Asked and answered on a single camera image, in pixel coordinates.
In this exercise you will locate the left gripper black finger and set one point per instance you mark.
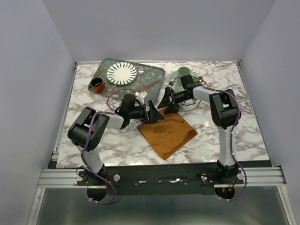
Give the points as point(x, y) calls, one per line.
point(153, 113)
point(148, 121)

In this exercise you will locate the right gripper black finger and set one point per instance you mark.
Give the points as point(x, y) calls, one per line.
point(167, 98)
point(171, 108)

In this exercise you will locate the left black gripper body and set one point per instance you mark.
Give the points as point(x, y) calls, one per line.
point(140, 112)

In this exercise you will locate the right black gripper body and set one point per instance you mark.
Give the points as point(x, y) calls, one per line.
point(180, 97)

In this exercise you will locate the orange-brown cloth napkin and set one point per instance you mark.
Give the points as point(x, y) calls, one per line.
point(169, 135)

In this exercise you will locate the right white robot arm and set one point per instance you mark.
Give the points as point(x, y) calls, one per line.
point(225, 113)

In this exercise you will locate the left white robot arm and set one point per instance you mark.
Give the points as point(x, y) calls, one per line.
point(88, 129)

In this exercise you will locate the mint green saucer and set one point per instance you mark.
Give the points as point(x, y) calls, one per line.
point(172, 75)

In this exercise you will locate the copper table knife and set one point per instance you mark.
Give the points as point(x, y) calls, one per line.
point(149, 86)

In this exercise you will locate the mint green cup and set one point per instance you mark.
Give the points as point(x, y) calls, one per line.
point(182, 71)

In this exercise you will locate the copper fork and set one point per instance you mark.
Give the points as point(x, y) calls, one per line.
point(204, 96)

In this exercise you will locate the white black striped plate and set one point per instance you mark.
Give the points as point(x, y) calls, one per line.
point(121, 73)

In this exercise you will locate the copper black mug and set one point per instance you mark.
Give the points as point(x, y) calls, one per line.
point(97, 85)

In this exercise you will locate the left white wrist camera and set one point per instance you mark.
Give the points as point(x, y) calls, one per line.
point(140, 96)

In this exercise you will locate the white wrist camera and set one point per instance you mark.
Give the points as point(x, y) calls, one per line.
point(140, 96)
point(173, 85)

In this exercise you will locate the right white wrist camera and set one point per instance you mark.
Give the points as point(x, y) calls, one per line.
point(173, 85)

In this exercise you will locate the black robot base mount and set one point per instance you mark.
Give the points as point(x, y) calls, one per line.
point(176, 179)

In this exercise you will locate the aluminium frame rail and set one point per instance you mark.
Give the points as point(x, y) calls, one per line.
point(67, 178)

